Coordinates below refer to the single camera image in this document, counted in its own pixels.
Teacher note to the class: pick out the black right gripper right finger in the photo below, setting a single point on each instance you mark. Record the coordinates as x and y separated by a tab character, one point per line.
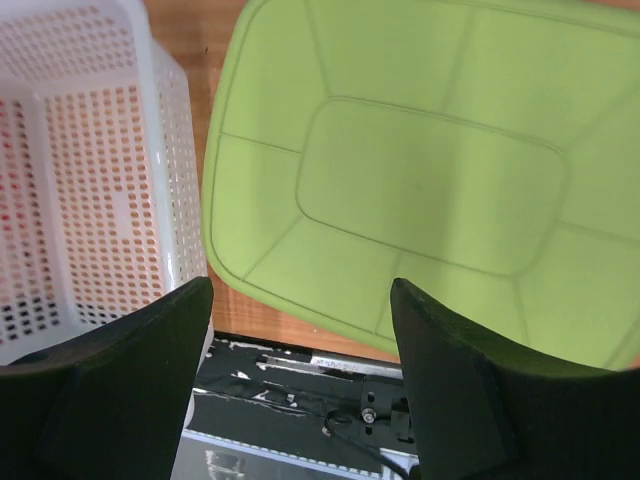
486	407

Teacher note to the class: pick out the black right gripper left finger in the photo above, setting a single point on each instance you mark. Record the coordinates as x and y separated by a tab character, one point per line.
111	403

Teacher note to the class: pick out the white perforated plastic basket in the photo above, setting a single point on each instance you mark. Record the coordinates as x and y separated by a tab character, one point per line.
100	205

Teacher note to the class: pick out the green plastic tub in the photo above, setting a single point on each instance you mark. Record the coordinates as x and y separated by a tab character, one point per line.
487	151

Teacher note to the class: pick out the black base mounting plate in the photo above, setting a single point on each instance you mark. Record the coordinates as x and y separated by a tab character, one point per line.
301	380

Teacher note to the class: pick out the aluminium frame rails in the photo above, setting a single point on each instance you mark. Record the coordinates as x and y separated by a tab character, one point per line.
204	456

